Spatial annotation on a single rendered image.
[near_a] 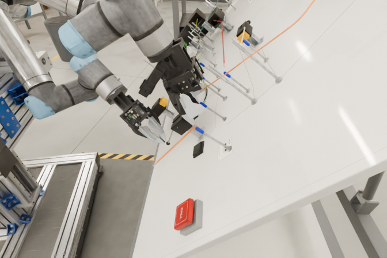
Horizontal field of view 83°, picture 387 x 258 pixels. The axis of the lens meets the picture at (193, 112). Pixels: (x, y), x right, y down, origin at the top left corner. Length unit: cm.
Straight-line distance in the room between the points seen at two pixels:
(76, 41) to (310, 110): 44
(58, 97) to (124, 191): 128
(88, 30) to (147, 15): 11
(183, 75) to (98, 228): 149
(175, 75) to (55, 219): 139
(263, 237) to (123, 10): 76
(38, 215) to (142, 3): 156
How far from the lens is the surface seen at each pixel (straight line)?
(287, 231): 88
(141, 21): 45
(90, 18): 48
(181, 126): 62
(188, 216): 48
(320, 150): 37
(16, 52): 82
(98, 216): 187
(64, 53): 415
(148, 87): 55
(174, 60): 50
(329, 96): 41
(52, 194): 185
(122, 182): 197
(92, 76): 70
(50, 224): 172
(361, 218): 76
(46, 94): 77
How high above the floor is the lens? 156
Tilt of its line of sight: 38 degrees down
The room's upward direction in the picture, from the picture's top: straight up
